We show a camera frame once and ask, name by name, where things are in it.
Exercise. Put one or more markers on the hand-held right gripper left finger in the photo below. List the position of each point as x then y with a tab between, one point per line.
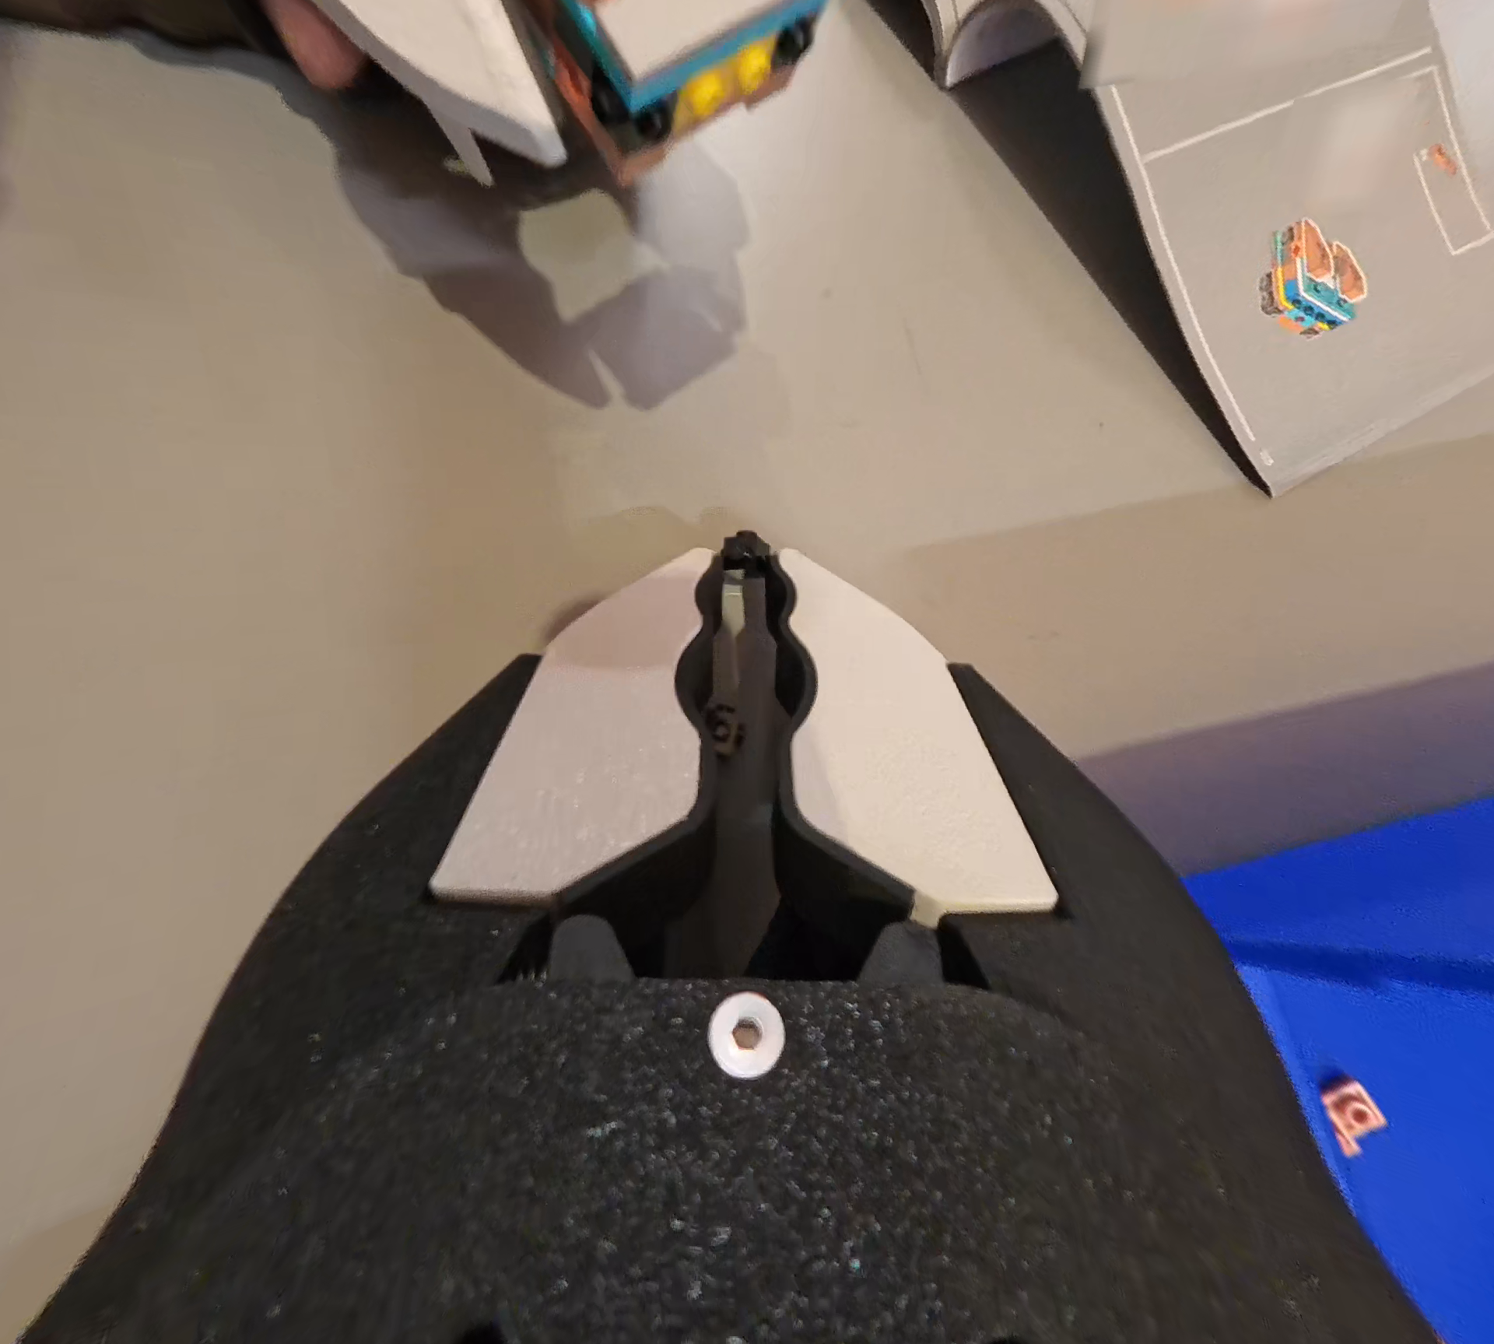
583	772

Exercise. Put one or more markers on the grey desk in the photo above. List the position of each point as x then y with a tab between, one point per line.
233	552

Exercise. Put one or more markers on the blue plastic storage bin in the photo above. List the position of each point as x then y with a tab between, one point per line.
1377	959

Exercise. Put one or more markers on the person's left hand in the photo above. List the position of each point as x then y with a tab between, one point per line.
305	37

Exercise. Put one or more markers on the grey instruction booklet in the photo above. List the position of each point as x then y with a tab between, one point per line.
1284	399

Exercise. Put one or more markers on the small black brick piece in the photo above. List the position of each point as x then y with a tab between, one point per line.
744	553

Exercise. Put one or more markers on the pink brick piece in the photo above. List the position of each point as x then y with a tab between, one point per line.
1350	1112

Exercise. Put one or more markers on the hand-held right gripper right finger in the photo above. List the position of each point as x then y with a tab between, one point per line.
910	772

